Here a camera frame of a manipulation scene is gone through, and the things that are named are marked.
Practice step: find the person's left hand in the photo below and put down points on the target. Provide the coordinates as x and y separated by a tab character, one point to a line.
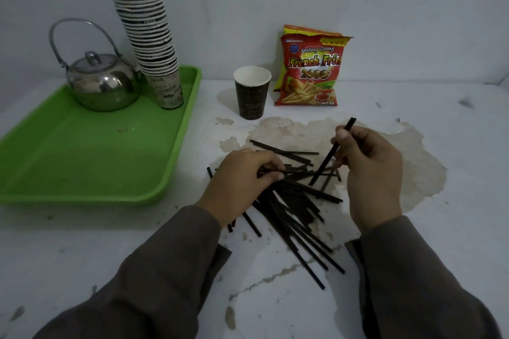
234	183

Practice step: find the dark brown paper cup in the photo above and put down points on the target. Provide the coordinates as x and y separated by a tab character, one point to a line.
252	94

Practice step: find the person's left forearm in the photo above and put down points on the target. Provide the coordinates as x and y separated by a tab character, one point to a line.
159	279

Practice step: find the pile of black straws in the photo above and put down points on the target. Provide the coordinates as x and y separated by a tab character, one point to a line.
292	211

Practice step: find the person's right thumb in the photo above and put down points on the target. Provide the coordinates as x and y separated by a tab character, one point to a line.
340	158

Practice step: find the stack of paper cups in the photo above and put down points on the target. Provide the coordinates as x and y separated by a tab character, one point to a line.
153	44

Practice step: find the person's right forearm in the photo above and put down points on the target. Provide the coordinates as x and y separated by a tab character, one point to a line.
413	287

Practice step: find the red snack packet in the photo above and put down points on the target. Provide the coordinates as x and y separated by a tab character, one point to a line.
310	72

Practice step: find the yellow snack packet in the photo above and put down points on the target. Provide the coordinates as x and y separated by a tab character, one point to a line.
292	29

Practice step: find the person's left thumb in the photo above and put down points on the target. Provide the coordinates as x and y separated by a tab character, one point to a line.
272	180

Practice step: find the person's right hand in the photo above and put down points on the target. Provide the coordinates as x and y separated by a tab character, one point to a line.
375	180

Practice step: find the green plastic tray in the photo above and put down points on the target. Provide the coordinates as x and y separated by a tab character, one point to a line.
79	148

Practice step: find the black plastic straw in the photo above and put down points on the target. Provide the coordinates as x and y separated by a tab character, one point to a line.
302	172
350	125

